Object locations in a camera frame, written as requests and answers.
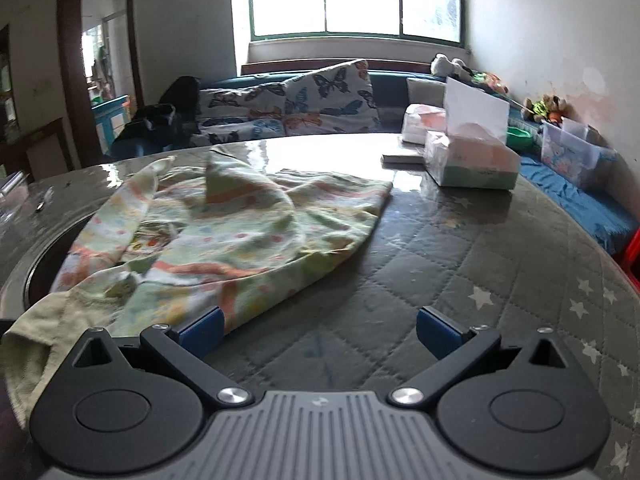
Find clear plastic storage box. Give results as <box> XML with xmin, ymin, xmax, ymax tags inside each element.
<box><xmin>541</xmin><ymin>119</ymin><xmax>618</xmax><ymax>190</ymax></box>

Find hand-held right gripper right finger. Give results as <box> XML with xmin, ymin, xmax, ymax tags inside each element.
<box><xmin>387</xmin><ymin>306</ymin><xmax>571</xmax><ymax>407</ymax></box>

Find clear plastic container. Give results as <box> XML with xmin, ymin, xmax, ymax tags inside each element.
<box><xmin>0</xmin><ymin>171</ymin><xmax>30</xmax><ymax>223</ymax></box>

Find pink white tissue pack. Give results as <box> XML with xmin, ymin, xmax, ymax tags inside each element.
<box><xmin>401</xmin><ymin>103</ymin><xmax>447</xmax><ymax>145</ymax></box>

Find red plastic stool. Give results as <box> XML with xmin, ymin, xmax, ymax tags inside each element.
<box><xmin>612</xmin><ymin>225</ymin><xmax>640</xmax><ymax>291</ymax></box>

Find brown plush toy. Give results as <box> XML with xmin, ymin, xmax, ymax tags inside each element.
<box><xmin>522</xmin><ymin>94</ymin><xmax>571</xmax><ymax>125</ymax></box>

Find green bowl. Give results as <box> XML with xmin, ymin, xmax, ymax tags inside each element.
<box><xmin>506</xmin><ymin>126</ymin><xmax>536</xmax><ymax>150</ymax></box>

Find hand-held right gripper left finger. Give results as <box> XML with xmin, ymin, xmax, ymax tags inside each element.
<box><xmin>70</xmin><ymin>306</ymin><xmax>254</xmax><ymax>407</ymax></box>

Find dark wooden cabinet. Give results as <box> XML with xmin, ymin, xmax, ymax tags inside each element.
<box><xmin>0</xmin><ymin>24</ymin><xmax>71</xmax><ymax>181</ymax></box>

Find blue cabinet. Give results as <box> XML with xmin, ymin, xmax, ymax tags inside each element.
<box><xmin>91</xmin><ymin>94</ymin><xmax>132</xmax><ymax>146</ymax></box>

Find grey pillow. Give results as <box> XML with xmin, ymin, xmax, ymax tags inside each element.
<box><xmin>406</xmin><ymin>77</ymin><xmax>448</xmax><ymax>108</ymax></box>

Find white plush toy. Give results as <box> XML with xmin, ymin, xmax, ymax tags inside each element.
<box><xmin>431</xmin><ymin>53</ymin><xmax>471</xmax><ymax>81</ymax></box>

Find green patterned child's garment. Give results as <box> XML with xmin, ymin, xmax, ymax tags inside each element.
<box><xmin>0</xmin><ymin>152</ymin><xmax>393</xmax><ymax>426</ymax></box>

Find butterfly print cushion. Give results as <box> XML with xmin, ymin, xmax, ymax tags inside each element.
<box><xmin>284</xmin><ymin>59</ymin><xmax>381</xmax><ymax>136</ymax></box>
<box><xmin>197</xmin><ymin>82</ymin><xmax>288</xmax><ymax>146</ymax></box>

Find black clothing pile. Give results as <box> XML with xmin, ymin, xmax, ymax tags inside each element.
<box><xmin>117</xmin><ymin>76</ymin><xmax>203</xmax><ymax>153</ymax></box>

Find brown wooden door frame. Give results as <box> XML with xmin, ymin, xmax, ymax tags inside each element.
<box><xmin>56</xmin><ymin>0</ymin><xmax>146</xmax><ymax>171</ymax></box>

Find flat book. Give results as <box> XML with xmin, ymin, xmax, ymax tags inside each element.
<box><xmin>381</xmin><ymin>151</ymin><xmax>428</xmax><ymax>166</ymax></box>

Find green orange toy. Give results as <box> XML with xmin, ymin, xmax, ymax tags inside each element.
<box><xmin>470</xmin><ymin>71</ymin><xmax>510</xmax><ymax>96</ymax></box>

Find pink green tissue box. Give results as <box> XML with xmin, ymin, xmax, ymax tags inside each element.
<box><xmin>424</xmin><ymin>122</ymin><xmax>522</xmax><ymax>190</ymax></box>

